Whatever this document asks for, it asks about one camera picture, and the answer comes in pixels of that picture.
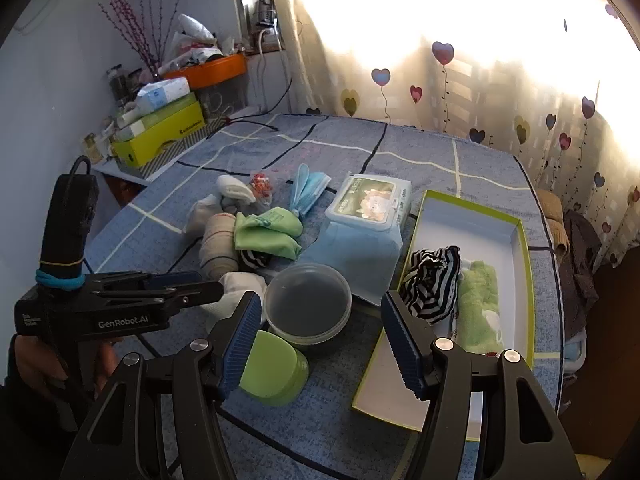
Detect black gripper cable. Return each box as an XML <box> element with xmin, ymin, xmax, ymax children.
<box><xmin>65</xmin><ymin>155</ymin><xmax>93</xmax><ymax>181</ymax></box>

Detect light green fluffy towel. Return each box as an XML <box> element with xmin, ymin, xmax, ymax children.
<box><xmin>452</xmin><ymin>260</ymin><xmax>506</xmax><ymax>356</ymax></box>

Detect blue checked bedsheet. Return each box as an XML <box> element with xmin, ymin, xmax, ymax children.
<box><xmin>82</xmin><ymin>112</ymin><xmax>566</xmax><ymax>480</ymax></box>

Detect clear storage box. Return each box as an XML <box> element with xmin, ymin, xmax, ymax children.
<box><xmin>197</xmin><ymin>77</ymin><xmax>248</xmax><ymax>121</ymax></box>

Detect tan knitted cloth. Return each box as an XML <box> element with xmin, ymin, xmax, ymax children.
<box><xmin>537</xmin><ymin>189</ymin><xmax>571</xmax><ymax>256</ymax></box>

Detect blue wet wipes pack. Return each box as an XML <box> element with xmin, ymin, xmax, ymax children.
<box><xmin>295</xmin><ymin>172</ymin><xmax>413</xmax><ymax>307</ymax></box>

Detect orange plastic basin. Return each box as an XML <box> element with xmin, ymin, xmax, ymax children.
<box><xmin>162</xmin><ymin>54</ymin><xmax>248</xmax><ymax>90</ymax></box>

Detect white plastic bag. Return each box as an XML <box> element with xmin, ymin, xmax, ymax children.
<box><xmin>170</xmin><ymin>12</ymin><xmax>218</xmax><ymax>56</ymax></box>

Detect dark checked clothes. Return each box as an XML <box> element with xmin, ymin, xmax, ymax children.
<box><xmin>557</xmin><ymin>210</ymin><xmax>601</xmax><ymax>341</ymax></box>

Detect black white striped sock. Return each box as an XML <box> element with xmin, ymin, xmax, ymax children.
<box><xmin>397</xmin><ymin>245</ymin><xmax>462</xmax><ymax>325</ymax></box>

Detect lime green cardboard box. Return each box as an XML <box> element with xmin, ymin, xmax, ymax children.
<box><xmin>351</xmin><ymin>189</ymin><xmax>537</xmax><ymax>445</ymax></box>

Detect red candy bag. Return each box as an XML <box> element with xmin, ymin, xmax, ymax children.
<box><xmin>248</xmin><ymin>172</ymin><xmax>275</xmax><ymax>207</ymax></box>

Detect pale blue plastic basket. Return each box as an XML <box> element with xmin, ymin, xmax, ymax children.
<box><xmin>562</xmin><ymin>335</ymin><xmax>588</xmax><ymax>376</ymax></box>

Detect cream ribbed sock roll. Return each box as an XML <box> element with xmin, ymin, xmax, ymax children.
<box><xmin>199</xmin><ymin>212</ymin><xmax>242</xmax><ymax>281</ymax></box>

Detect clear plastic container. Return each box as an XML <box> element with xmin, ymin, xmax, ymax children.
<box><xmin>263</xmin><ymin>262</ymin><xmax>353</xmax><ymax>352</ymax></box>

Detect person's left hand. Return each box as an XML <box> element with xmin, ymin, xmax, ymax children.
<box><xmin>6</xmin><ymin>334</ymin><xmax>123</xmax><ymax>407</ymax></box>

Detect dark glass jar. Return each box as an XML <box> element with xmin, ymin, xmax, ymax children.
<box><xmin>107</xmin><ymin>64</ymin><xmax>128</xmax><ymax>103</ymax></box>

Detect dark small appliance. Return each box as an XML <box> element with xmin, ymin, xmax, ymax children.
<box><xmin>255</xmin><ymin>0</ymin><xmax>281</xmax><ymax>28</ymax></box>

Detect pale green flat box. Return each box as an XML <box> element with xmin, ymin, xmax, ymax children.
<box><xmin>116</xmin><ymin>92</ymin><xmax>201</xmax><ymax>142</ymax></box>

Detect heart print curtain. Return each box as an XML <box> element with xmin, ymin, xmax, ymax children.
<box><xmin>250</xmin><ymin>0</ymin><xmax>640</xmax><ymax>268</ymax></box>

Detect pink flower branches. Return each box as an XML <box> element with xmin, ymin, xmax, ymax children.
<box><xmin>97</xmin><ymin>0</ymin><xmax>193</xmax><ymax>78</ymax></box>

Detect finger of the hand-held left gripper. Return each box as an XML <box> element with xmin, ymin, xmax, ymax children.
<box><xmin>92</xmin><ymin>270</ymin><xmax>203</xmax><ymax>293</ymax></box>
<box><xmin>144</xmin><ymin>281</ymin><xmax>225</xmax><ymax>319</ymax></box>

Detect white cable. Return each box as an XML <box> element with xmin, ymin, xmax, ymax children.
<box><xmin>257</xmin><ymin>30</ymin><xmax>292</xmax><ymax>111</ymax></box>

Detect blue face mask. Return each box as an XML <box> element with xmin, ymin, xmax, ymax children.
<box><xmin>289</xmin><ymin>162</ymin><xmax>332</xmax><ymax>218</ymax></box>

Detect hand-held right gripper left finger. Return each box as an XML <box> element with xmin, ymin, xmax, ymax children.
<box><xmin>60</xmin><ymin>291</ymin><xmax>263</xmax><ymax>480</ymax></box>

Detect black white striped box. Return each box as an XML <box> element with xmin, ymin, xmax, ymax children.
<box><xmin>95</xmin><ymin>120</ymin><xmax>226</xmax><ymax>181</ymax></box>

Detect brown wooden cabinet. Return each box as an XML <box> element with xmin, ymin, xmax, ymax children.
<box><xmin>565</xmin><ymin>245</ymin><xmax>640</xmax><ymax>461</ymax></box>

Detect small striped sock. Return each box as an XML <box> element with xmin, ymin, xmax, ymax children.
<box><xmin>239</xmin><ymin>247</ymin><xmax>273</xmax><ymax>273</ymax></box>

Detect yellow green cardboard box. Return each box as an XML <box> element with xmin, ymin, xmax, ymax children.
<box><xmin>111</xmin><ymin>119</ymin><xmax>207</xmax><ymax>167</ymax></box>

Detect white blue tissue pack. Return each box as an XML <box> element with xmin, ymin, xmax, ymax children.
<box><xmin>136</xmin><ymin>77</ymin><xmax>191</xmax><ymax>113</ymax></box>

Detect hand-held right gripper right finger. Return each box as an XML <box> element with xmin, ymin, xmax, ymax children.
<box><xmin>381</xmin><ymin>290</ymin><xmax>583</xmax><ymax>480</ymax></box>

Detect green printed sock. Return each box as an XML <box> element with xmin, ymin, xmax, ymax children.
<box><xmin>234</xmin><ymin>208</ymin><xmax>304</xmax><ymax>261</ymax></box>

